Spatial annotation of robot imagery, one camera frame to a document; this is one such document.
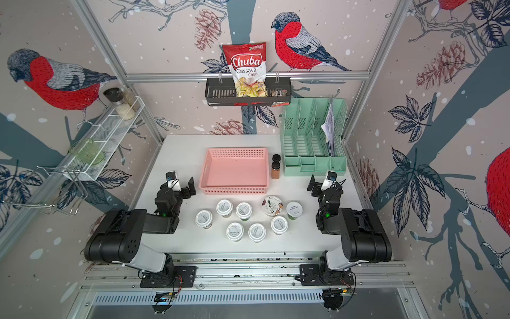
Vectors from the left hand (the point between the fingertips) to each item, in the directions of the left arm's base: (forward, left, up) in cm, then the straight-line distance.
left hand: (185, 174), depth 91 cm
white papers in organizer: (+16, -68, +14) cm, 71 cm away
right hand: (0, -65, 0) cm, 65 cm away
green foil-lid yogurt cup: (-15, -51, -6) cm, 53 cm away
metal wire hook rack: (-20, +28, +23) cm, 42 cm away
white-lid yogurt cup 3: (-16, -28, -5) cm, 33 cm away
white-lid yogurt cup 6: (-22, -43, -4) cm, 49 cm away
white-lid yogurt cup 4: (-25, -25, -4) cm, 36 cm away
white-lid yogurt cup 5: (-25, -34, -4) cm, 43 cm away
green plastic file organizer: (+28, -63, -12) cm, 70 cm away
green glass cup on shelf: (-6, +25, +25) cm, 36 cm away
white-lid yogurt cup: (-20, -12, -4) cm, 23 cm away
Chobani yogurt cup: (-13, -41, -6) cm, 43 cm away
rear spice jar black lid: (+12, -44, -3) cm, 46 cm away
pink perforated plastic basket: (+10, -21, -12) cm, 27 cm away
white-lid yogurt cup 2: (-14, -20, -5) cm, 25 cm away
